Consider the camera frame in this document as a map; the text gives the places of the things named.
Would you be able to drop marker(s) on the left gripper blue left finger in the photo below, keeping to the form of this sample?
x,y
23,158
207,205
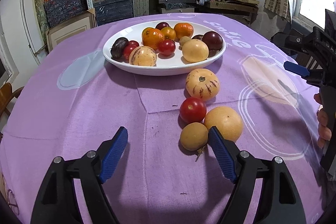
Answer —
x,y
110,152

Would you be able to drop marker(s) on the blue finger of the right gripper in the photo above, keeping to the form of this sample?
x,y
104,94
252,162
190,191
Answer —
x,y
296,69
308,44

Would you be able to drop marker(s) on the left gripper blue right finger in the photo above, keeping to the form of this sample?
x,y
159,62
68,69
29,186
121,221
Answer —
x,y
225,153

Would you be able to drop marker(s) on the red cherry tomato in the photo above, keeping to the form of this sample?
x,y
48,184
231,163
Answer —
x,y
127,51
133,43
193,110
166,47

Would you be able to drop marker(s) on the striped pepino melon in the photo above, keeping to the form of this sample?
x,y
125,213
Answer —
x,y
202,84
143,56

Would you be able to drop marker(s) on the dark purple plum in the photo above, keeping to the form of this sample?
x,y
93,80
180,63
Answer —
x,y
213,40

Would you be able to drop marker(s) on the dark wrinkled purple fruit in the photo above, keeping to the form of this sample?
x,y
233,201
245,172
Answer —
x,y
117,48

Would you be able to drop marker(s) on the large yellow passion fruit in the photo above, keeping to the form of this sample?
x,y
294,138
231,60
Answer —
x,y
195,51

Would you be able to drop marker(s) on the dark passion fruit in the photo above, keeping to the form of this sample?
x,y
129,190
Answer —
x,y
199,37

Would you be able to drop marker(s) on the large mandarin orange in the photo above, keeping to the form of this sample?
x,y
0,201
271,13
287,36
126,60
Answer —
x,y
151,37

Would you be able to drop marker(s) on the small tan longan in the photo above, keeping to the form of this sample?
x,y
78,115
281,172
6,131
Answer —
x,y
184,40

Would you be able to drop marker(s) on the yellow orange tomato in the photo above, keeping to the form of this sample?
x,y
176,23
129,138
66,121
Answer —
x,y
169,33

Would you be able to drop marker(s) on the small mandarin orange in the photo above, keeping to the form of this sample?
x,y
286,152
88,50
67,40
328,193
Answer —
x,y
183,29

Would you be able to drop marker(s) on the red plum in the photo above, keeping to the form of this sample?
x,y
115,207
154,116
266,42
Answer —
x,y
161,25

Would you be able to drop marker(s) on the person's right hand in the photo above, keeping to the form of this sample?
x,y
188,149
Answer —
x,y
323,131

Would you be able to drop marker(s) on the dark wooden chair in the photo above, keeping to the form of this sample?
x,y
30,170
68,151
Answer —
x,y
303,59

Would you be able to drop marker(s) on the purple printed tablecloth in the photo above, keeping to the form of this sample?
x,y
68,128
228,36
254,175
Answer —
x,y
75,100

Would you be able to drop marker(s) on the white oval plate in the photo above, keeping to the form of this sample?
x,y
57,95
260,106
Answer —
x,y
165,65

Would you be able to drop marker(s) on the eyeglasses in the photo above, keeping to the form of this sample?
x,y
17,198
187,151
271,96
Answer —
x,y
11,201

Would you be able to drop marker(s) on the framed picture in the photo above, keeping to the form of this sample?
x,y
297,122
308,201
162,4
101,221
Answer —
x,y
70,27

